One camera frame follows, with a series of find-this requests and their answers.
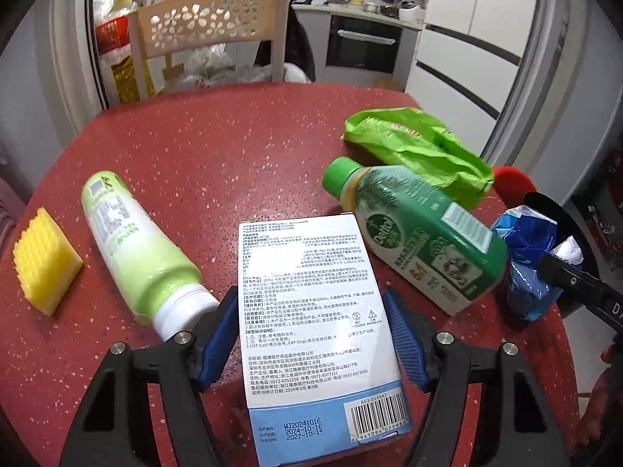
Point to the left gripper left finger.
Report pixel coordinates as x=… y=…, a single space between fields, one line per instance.
x=113 y=425

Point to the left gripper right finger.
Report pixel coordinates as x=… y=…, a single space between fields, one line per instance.
x=515 y=425

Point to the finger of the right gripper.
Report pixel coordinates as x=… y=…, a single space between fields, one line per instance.
x=596 y=296

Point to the blue white bag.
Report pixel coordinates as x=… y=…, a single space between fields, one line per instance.
x=529 y=235

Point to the white blue carton box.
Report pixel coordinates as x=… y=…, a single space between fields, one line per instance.
x=320 y=372

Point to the black trash bin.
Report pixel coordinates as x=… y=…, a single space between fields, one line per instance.
x=567 y=227

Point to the red stool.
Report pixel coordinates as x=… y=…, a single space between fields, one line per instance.
x=511 y=185

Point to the light green lotion bottle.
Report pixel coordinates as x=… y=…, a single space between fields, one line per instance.
x=161 y=286

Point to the yellow sponge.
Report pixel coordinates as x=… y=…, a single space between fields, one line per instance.
x=45 y=262

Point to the bright green plastic bag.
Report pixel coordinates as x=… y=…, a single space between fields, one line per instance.
x=422 y=143

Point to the small cardboard box on floor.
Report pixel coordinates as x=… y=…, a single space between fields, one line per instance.
x=388 y=83

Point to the white refrigerator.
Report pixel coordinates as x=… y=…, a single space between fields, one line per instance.
x=467 y=57

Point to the black built-in oven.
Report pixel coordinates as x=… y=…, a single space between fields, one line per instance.
x=362 y=44

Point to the red plastic basket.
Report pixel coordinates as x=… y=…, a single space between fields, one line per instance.
x=112 y=35

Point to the black jacket on chair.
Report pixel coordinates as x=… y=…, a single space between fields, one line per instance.
x=297 y=50

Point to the beige flower-cutout chair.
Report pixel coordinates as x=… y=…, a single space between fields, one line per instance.
x=173 y=26

